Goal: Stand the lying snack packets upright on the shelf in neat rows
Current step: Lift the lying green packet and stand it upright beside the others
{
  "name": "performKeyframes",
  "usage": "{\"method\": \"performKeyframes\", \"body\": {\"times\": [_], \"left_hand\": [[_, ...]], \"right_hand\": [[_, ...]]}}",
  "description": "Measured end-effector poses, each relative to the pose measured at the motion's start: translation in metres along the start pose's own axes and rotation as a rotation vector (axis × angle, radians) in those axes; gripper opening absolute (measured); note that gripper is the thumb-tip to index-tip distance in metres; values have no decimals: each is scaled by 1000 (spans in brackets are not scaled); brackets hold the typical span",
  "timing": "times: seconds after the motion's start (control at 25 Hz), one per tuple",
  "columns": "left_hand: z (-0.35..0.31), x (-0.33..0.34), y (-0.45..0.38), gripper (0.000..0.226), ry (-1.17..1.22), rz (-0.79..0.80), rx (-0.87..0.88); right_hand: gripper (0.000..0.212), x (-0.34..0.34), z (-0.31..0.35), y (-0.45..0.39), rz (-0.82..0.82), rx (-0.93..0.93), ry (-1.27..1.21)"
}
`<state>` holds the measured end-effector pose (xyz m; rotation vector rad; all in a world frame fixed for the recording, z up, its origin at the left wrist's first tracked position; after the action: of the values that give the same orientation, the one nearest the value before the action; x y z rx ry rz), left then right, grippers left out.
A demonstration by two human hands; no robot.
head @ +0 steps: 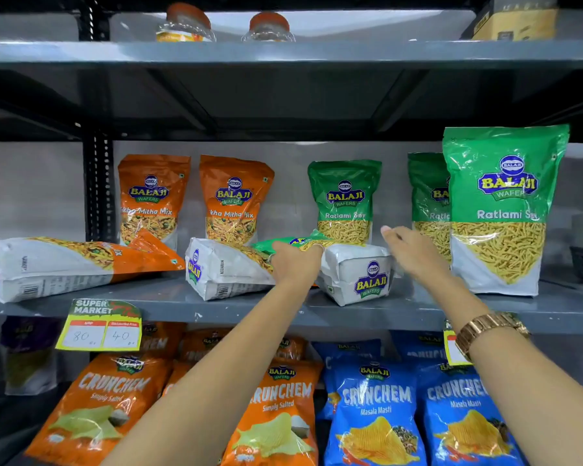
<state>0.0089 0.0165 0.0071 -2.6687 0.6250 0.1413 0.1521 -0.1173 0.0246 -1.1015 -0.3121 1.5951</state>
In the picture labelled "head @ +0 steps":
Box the person's left forearm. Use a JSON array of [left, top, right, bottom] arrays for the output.
[[99, 283, 319, 466]]

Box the gold wristwatch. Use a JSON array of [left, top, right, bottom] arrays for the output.
[[454, 313, 532, 363]]

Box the person's right forearm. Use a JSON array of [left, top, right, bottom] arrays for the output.
[[427, 274, 583, 466]]

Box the clear jar orange lid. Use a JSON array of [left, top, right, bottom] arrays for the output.
[[155, 2, 218, 43], [241, 12, 297, 43]]

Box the row of orange chip bags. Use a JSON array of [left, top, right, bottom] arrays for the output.
[[24, 320, 325, 466]]

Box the purple snack packet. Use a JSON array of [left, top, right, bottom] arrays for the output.
[[0, 316, 63, 397]]

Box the yellow green price tag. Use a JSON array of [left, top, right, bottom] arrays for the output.
[[442, 317, 474, 368], [55, 298, 143, 353]]

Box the person's left hand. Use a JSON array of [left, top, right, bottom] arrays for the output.
[[269, 241, 325, 288]]

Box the grey metal shelf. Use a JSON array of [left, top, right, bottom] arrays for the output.
[[0, 0, 583, 466]]

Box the person's right hand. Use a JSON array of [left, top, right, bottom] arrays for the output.
[[380, 225, 453, 290]]

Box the yellow black cardboard box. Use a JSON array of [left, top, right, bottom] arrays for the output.
[[460, 0, 560, 42]]

